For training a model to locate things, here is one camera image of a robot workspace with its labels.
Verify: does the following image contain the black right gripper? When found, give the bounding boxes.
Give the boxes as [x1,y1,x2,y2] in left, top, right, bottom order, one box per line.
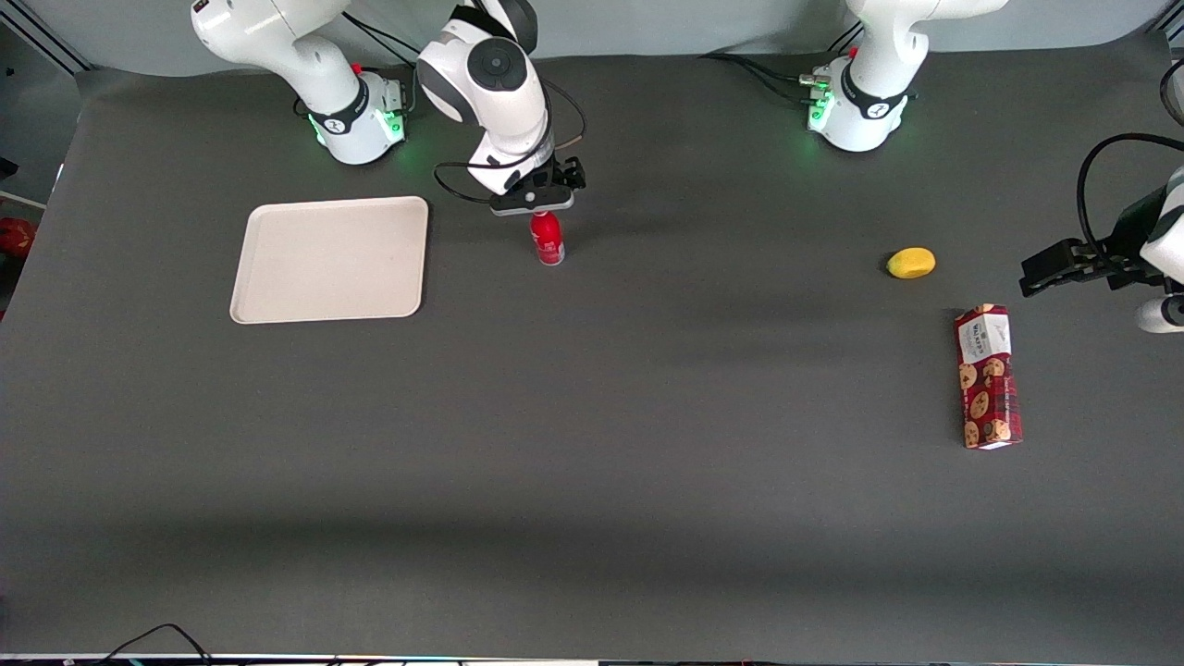
[529,157,586,195]

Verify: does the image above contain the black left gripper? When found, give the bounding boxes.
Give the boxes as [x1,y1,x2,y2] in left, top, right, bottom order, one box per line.
[1020,188,1168,297]

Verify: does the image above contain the red coke bottle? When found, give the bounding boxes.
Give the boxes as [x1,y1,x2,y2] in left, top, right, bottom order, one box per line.
[532,211,566,266]

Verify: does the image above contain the beige plastic tray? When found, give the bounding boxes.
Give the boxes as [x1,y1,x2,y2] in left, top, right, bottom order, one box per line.
[229,195,430,326]

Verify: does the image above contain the red cookie box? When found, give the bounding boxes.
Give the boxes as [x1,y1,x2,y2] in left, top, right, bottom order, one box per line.
[955,303,1024,450]

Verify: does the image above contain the yellow lemon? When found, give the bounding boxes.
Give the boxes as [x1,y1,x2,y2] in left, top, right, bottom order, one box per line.
[886,247,937,279]

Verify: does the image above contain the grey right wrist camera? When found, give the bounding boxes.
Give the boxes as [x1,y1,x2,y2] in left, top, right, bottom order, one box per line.
[488,188,575,217]

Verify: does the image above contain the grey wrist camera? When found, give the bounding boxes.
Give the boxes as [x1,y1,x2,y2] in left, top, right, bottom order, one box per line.
[488,188,575,217]
[1136,294,1184,334]

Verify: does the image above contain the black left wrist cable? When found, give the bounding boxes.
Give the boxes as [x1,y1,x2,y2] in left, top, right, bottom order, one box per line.
[1076,132,1184,265]

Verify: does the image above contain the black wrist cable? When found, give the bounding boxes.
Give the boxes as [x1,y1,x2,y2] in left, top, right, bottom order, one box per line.
[1076,132,1184,265]
[433,79,588,206]

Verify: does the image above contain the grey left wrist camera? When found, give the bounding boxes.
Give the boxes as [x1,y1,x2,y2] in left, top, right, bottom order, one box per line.
[1136,294,1184,334]

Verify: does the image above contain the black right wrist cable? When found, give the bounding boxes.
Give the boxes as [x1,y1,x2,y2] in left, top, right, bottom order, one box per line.
[433,79,588,206]

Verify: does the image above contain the black left base cables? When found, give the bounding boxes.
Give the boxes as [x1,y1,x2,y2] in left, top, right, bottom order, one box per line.
[698,53,833,105]

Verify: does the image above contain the black base cables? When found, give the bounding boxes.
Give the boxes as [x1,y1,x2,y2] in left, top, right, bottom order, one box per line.
[698,53,833,105]
[344,11,422,117]

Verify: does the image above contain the black right base cables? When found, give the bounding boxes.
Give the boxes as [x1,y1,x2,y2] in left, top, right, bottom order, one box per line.
[344,11,422,117]

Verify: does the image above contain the thin black cable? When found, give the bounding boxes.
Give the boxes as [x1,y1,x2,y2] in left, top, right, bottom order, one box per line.
[92,623,214,666]

